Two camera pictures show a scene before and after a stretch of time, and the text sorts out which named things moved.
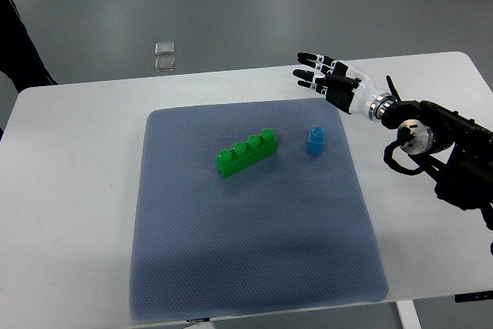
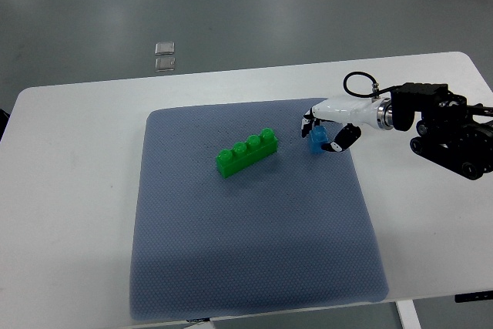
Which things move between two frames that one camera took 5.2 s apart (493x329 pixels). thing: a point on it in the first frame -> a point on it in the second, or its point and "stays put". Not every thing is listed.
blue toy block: [316, 140] stays put
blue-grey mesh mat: [292, 230] stays put
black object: [19, 58] -> [4, 119]
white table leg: [407, 314] stays put
